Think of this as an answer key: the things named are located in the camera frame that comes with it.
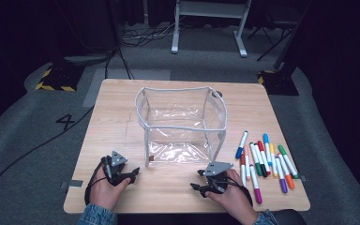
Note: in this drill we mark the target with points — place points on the orange marker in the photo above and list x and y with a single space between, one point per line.
290 181

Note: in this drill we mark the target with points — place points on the dark blue marker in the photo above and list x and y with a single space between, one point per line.
241 144

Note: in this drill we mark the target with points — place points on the pink marker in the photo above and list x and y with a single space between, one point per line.
247 156

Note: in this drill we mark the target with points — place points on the red marker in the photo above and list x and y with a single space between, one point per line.
260 146

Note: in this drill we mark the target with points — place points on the grey tape piece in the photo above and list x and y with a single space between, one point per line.
75 183
302 178

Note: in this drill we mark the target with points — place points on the yellow marker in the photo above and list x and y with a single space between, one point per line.
272 149

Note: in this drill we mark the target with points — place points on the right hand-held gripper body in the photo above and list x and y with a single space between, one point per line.
217 168

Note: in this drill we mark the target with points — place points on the dark green marker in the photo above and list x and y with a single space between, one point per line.
258 170

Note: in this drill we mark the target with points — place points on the bright green marker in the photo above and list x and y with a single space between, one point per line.
282 150

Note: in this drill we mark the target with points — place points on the red-orange marker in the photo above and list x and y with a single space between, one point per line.
242 160

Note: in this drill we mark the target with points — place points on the dark round table grommet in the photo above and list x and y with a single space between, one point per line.
219 93

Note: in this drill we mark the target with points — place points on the white desk frame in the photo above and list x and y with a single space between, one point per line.
212 8

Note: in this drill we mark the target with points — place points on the black marker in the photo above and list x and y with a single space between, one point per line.
263 172

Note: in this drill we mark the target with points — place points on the light blue marker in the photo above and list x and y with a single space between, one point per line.
266 139

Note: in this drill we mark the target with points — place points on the purple marker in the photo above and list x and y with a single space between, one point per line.
283 186

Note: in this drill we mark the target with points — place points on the black folding stand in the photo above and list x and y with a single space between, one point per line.
275 45

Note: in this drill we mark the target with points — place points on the black yellow striped stand base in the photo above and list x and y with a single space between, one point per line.
64 76
279 84

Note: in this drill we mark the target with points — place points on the magenta marker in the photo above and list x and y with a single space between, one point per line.
258 195

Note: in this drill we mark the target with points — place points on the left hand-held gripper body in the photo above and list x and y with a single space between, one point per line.
117 158

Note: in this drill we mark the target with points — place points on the clear plastic pouch white trim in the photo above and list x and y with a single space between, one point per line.
181 128

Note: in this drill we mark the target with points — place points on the person's left hand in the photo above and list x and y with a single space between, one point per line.
103 193

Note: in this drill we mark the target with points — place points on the person's right hand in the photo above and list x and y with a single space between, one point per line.
234 200

